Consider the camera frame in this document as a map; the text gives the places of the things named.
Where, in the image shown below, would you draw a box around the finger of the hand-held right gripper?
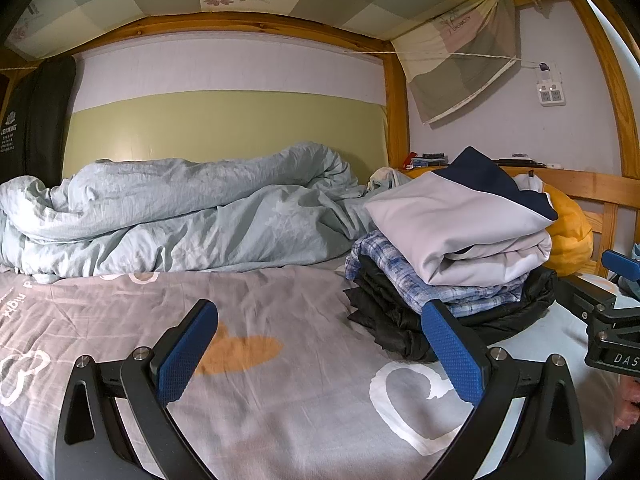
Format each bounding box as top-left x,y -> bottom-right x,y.
555,271 -> 620,322
601,249 -> 640,306

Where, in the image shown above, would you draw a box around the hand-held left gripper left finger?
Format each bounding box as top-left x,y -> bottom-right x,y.
54,299 -> 219,480

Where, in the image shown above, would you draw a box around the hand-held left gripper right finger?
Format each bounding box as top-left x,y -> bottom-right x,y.
421,300 -> 587,480

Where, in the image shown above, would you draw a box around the white and navy jacket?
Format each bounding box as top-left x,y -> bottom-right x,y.
362,146 -> 560,286

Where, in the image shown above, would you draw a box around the person's right hand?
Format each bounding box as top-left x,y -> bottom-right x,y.
617,375 -> 640,431

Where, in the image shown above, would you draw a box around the yellow pillow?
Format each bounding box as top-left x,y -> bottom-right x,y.
542,185 -> 596,278

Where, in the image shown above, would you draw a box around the black padded jacket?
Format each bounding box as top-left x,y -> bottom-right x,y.
342,255 -> 558,363

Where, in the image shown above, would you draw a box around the blue plaid shirt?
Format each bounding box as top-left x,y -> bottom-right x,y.
345,230 -> 536,318

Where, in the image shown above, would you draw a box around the grey-green duvet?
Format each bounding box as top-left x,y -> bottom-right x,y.
0,142 -> 381,283

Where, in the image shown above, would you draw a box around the flat dark object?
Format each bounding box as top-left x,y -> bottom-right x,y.
492,156 -> 548,167

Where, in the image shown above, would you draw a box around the white power outlet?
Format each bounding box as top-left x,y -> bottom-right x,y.
532,60 -> 568,107

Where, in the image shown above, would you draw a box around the white cloth bundle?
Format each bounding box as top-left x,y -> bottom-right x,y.
367,166 -> 416,193

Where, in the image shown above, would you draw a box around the items on wooden ledge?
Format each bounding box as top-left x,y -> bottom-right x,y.
406,152 -> 449,169

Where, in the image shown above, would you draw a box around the dark hanging cloth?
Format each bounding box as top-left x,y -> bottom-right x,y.
0,55 -> 76,186

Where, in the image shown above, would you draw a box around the wooden bed frame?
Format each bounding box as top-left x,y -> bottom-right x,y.
0,0 -> 640,281

